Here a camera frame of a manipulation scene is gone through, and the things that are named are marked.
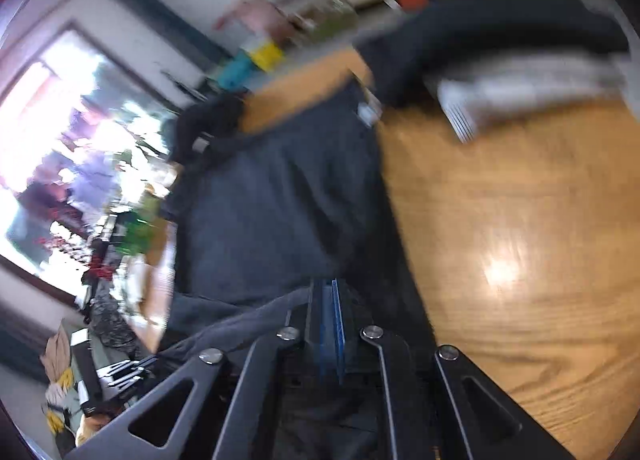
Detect teal bin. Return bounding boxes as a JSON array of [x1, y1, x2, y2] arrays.
[[217, 53, 259, 89]]

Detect green plastic basket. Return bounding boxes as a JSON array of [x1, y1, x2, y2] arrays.
[[119, 219, 157, 255]]

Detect dark navy drawstring pants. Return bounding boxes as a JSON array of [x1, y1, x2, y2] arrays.
[[157, 80, 438, 460]]

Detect large bright window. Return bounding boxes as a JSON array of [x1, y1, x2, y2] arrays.
[[0, 25, 187, 291]]

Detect printed cloth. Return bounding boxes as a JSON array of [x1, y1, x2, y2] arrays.
[[42, 323, 82, 441]]

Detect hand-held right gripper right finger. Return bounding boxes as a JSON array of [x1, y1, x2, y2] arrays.
[[331, 279, 576, 460]]

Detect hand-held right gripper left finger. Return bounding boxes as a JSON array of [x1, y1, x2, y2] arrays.
[[64, 279, 335, 460]]

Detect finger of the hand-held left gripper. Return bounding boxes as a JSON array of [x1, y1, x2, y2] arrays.
[[97, 357, 157, 388]]

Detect pink box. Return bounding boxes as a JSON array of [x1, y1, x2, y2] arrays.
[[234, 0, 297, 42]]

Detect folded black garment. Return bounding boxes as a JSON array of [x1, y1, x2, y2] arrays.
[[354, 0, 631, 109]]

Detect folded grey garment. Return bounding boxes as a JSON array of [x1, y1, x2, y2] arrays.
[[437, 54, 627, 144]]

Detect yellow bin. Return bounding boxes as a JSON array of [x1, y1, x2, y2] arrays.
[[250, 40, 284, 71]]

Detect green crate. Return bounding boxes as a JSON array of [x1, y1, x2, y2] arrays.
[[314, 5, 357, 37]]

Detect pile of black clothes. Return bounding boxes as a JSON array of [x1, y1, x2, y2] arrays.
[[169, 94, 247, 167]]

